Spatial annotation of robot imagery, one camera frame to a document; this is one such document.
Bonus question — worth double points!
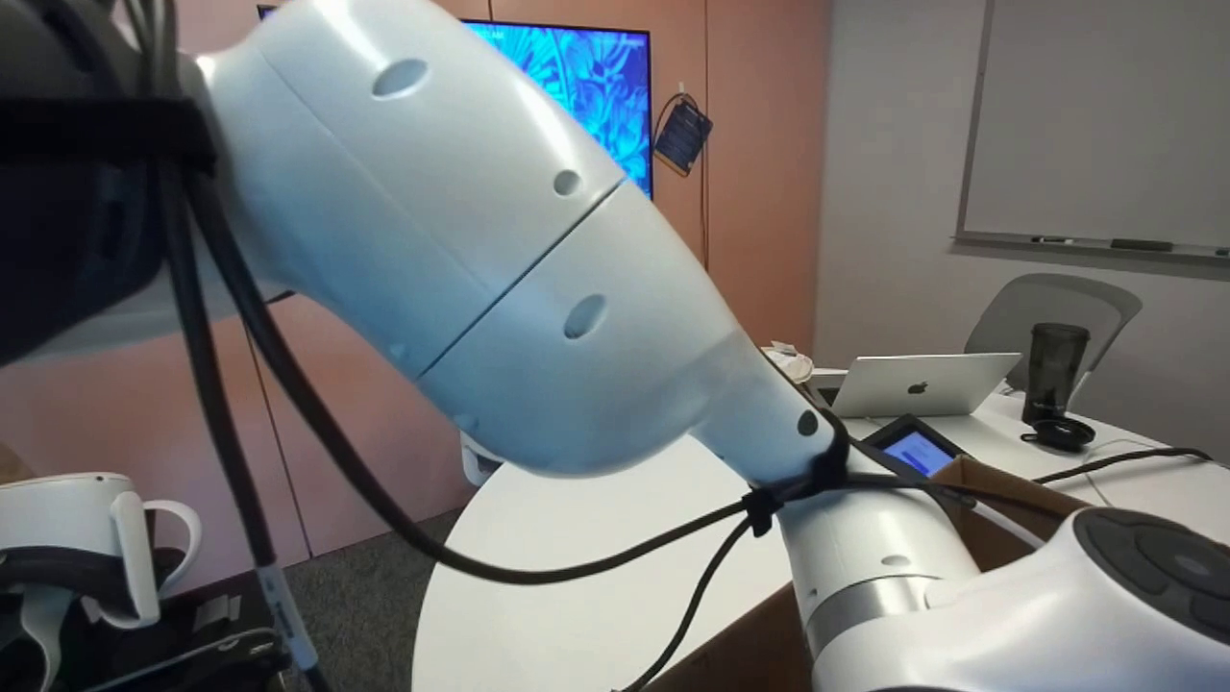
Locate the black cylindrical cup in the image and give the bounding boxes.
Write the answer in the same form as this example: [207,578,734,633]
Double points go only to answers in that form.
[1022,317,1091,433]

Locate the black wall panel device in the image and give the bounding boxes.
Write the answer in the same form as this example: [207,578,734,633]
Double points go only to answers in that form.
[653,87,717,174]

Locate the black table cable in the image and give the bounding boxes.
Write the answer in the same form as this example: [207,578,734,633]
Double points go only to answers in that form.
[1031,447,1213,493]

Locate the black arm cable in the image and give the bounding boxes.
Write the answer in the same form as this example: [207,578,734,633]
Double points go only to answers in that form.
[119,0,1072,692]

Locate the black tablet lit screen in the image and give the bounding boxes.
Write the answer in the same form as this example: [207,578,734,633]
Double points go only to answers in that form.
[861,411,971,484]

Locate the grey shell chair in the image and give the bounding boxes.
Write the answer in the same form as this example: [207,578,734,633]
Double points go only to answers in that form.
[962,270,1145,397]

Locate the white VR headset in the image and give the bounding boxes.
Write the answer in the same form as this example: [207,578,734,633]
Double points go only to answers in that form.
[0,470,207,692]

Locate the small black round device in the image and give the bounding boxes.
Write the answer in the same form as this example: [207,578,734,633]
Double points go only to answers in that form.
[1017,411,1100,458]

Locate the silver laptop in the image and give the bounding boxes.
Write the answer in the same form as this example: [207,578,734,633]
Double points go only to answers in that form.
[825,348,1026,423]

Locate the white wall whiteboard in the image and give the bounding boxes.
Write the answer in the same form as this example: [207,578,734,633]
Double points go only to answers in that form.
[954,0,1230,280]

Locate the wall television blue image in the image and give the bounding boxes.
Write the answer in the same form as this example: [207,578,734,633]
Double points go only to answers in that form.
[458,15,657,203]

